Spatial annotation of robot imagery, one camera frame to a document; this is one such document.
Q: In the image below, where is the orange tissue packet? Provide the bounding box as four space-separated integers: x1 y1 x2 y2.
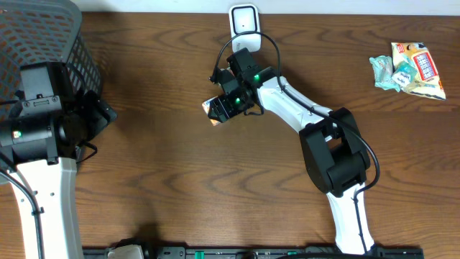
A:
202 96 221 126

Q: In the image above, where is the teal wipes packet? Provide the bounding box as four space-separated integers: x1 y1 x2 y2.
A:
369 55 400 92

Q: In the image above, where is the teal Kleenex tissue packet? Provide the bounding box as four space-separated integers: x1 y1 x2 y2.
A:
392 61 417 88

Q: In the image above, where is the yellow snack bag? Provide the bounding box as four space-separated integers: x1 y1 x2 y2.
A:
391 42 446 101

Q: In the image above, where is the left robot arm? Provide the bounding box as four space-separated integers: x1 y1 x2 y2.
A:
1 62 117 258

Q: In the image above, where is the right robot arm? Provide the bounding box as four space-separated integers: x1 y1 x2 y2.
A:
206 48 375 255

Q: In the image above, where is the white barcode scanner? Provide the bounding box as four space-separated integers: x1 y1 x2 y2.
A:
229 4 262 53

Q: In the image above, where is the dark grey plastic basket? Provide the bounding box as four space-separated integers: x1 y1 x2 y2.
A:
1 0 103 120

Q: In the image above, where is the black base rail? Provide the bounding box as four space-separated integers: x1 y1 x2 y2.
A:
82 239 425 259

